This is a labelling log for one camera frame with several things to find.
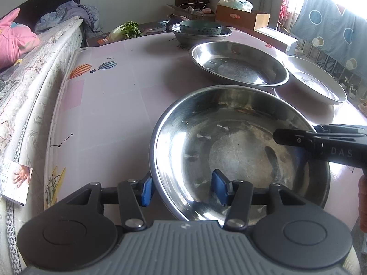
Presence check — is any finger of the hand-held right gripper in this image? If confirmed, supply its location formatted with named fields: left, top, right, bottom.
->
left=273, top=128, right=314, bottom=147
left=312, top=124, right=364, bottom=136

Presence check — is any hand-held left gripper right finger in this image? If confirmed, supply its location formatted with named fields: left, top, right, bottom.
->
left=211, top=170, right=317, bottom=232

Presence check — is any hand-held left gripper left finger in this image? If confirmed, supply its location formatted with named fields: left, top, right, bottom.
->
left=65, top=176, right=153, bottom=232

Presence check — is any large stainless steel plate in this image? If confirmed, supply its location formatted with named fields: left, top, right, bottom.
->
left=149, top=84, right=331, bottom=227

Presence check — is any stainless steel bowl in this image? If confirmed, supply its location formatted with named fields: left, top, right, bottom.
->
left=171, top=23, right=233, bottom=48

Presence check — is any dark green ceramic bowl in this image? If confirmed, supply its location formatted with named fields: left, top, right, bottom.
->
left=179, top=20, right=222, bottom=36

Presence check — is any person's right hand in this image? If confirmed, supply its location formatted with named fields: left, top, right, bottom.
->
left=358, top=175, right=367, bottom=232

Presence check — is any white ceramic plate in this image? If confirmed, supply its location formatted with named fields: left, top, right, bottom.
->
left=282, top=56, right=347, bottom=105

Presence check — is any medium stainless steel plate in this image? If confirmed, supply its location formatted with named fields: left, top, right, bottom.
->
left=189, top=41, right=290, bottom=87

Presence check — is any blue circle-print hanging cloth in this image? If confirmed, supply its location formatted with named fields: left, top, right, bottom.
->
left=292, top=0, right=367, bottom=76

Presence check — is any long brown white-topped box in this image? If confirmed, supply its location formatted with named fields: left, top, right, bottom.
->
left=254, top=27, right=299, bottom=56

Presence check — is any open brown cardboard box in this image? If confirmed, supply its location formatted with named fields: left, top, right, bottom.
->
left=215, top=4, right=270, bottom=30

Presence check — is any white printed booklet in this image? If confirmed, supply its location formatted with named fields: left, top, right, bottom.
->
left=0, top=160, right=33, bottom=206

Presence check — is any pink hanging cloth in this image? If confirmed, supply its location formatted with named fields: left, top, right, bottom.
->
left=279, top=0, right=291, bottom=23

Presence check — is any pale green plastic bag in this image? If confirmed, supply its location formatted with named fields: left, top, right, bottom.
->
left=218, top=0, right=254, bottom=13

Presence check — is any napa cabbage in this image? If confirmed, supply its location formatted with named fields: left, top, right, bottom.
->
left=109, top=21, right=143, bottom=41

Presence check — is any red onion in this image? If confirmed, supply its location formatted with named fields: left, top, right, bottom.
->
left=166, top=14, right=187, bottom=32

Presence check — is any white quilted mattress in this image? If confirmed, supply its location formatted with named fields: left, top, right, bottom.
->
left=0, top=16, right=85, bottom=275

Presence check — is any open white cardboard carton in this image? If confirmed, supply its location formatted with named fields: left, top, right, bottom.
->
left=166, top=3, right=217, bottom=22

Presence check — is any grey blue clothes pile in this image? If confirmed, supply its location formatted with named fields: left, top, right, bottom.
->
left=34, top=0, right=101, bottom=33

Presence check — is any pink patterned quilt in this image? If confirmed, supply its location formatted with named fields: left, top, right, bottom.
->
left=0, top=8, right=41, bottom=69

